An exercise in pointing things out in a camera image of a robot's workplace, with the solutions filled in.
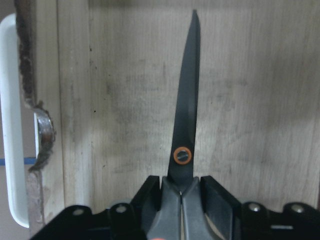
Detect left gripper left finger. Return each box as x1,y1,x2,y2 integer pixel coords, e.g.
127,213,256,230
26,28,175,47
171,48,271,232
108,175,160,240

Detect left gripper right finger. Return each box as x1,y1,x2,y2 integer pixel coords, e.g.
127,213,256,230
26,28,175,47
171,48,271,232
200,174,273,240

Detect grey orange scissors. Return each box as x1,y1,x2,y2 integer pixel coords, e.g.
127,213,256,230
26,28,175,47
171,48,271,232
146,10,216,240

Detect cream drawer handle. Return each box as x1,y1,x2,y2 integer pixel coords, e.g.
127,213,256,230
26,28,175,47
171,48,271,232
0,13,35,228

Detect light wooden drawer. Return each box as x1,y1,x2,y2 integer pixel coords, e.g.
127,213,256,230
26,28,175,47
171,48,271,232
14,0,320,234

